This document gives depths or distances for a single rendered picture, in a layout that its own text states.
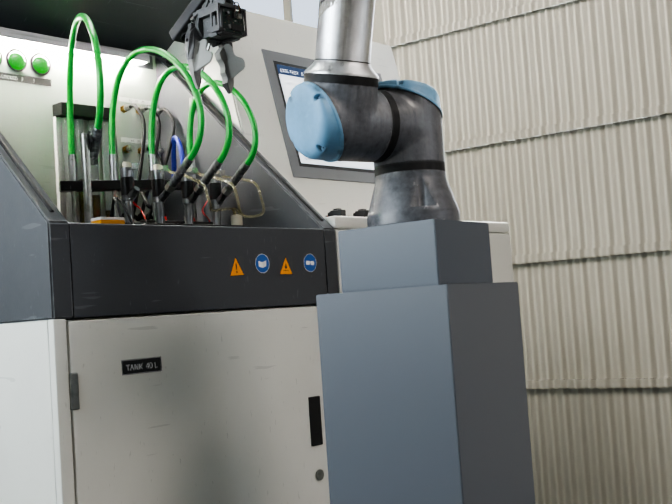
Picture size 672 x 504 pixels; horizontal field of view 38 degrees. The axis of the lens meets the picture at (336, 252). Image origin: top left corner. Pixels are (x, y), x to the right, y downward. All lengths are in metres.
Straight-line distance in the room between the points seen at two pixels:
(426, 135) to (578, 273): 2.02
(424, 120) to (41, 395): 0.77
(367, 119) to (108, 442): 0.70
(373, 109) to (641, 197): 2.05
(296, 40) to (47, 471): 1.40
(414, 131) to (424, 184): 0.08
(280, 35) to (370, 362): 1.30
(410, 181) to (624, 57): 2.07
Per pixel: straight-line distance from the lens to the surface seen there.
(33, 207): 1.71
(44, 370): 1.69
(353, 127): 1.49
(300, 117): 1.51
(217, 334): 1.87
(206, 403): 1.85
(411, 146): 1.56
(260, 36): 2.56
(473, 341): 1.49
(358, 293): 1.51
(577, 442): 3.58
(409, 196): 1.54
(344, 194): 2.53
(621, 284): 3.47
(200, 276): 1.85
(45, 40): 2.37
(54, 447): 1.69
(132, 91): 2.50
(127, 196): 2.08
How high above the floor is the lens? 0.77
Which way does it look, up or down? 4 degrees up
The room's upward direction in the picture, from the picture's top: 4 degrees counter-clockwise
